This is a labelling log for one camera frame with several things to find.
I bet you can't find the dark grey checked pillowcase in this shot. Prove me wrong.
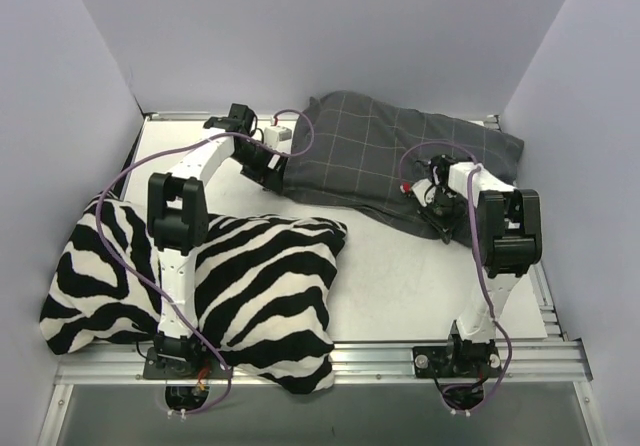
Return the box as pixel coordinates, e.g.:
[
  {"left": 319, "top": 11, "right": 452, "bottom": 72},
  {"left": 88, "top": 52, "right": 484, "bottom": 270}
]
[{"left": 283, "top": 91, "right": 524, "bottom": 240}]

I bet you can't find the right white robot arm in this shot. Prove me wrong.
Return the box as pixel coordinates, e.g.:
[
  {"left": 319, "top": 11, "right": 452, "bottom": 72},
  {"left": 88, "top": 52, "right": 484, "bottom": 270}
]
[{"left": 412, "top": 155, "right": 542, "bottom": 375}]

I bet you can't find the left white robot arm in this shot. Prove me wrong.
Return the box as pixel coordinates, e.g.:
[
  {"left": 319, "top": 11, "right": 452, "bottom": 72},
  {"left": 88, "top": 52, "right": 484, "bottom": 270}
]
[{"left": 147, "top": 104, "right": 292, "bottom": 377}]

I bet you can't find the zebra striped cushion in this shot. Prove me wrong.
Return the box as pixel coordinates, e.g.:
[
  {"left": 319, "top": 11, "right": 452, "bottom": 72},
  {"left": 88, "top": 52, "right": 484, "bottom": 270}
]
[{"left": 39, "top": 196, "right": 347, "bottom": 395}]

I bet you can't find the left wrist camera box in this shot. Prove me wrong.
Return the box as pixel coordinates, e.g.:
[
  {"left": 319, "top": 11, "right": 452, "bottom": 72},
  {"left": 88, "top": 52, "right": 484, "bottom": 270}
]
[{"left": 264, "top": 125, "right": 292, "bottom": 150}]

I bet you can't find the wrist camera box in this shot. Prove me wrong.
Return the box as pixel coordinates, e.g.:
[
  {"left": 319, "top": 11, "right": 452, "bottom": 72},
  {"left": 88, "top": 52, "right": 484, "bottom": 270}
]
[
  {"left": 410, "top": 178, "right": 435, "bottom": 207},
  {"left": 264, "top": 125, "right": 292, "bottom": 150}
]

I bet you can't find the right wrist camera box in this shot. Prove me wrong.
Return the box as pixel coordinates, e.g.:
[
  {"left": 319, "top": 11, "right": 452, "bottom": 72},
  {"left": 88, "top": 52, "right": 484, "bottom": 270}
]
[{"left": 410, "top": 178, "right": 435, "bottom": 207}]

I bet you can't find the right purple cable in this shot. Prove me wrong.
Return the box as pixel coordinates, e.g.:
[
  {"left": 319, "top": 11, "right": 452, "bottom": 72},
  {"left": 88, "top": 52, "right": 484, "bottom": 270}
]
[{"left": 399, "top": 140, "right": 512, "bottom": 412}]

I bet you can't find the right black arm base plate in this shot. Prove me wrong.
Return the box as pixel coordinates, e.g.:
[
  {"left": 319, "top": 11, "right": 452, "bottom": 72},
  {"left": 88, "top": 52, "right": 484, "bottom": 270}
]
[{"left": 412, "top": 343, "right": 502, "bottom": 379}]

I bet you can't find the aluminium rail frame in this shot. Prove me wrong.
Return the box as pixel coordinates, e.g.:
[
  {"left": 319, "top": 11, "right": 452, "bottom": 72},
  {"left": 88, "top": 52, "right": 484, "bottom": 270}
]
[{"left": 37, "top": 110, "right": 596, "bottom": 446}]

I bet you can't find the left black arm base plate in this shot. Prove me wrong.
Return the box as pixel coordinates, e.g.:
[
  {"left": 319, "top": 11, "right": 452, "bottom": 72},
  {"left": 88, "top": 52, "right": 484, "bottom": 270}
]
[{"left": 142, "top": 347, "right": 229, "bottom": 380}]

